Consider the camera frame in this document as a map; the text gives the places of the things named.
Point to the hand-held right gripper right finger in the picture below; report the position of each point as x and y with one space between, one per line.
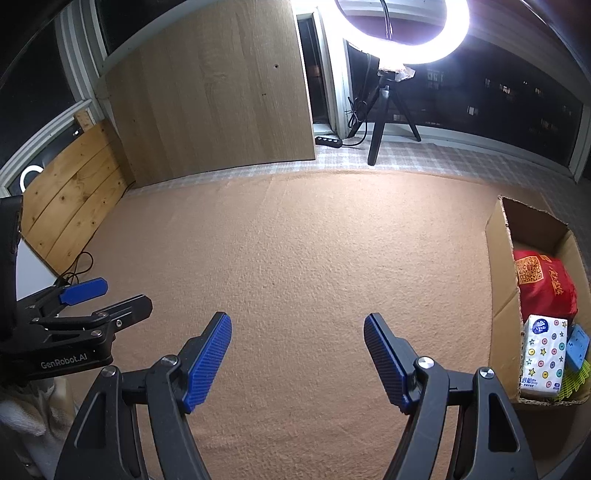
385 364

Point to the light blue card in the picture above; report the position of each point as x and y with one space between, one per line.
577 348

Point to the light wood laminate board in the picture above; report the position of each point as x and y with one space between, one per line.
207 92

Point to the pine plank board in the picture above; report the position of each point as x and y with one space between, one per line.
69 194

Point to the red cloth bag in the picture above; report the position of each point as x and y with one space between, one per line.
549 295

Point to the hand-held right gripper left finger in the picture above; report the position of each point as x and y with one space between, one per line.
207 364

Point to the black power strip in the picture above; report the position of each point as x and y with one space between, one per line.
328 141

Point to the yellow-green shuttlecock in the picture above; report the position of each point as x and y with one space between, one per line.
575 383

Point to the plaid floor mat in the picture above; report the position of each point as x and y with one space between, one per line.
415 157

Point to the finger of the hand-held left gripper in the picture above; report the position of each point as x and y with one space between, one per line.
124 310
85 290

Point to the patterned tissue pack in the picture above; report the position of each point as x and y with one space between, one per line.
542 355

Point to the cardboard box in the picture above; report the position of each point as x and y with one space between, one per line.
501 286

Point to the person's left forearm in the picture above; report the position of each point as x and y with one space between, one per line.
27 410

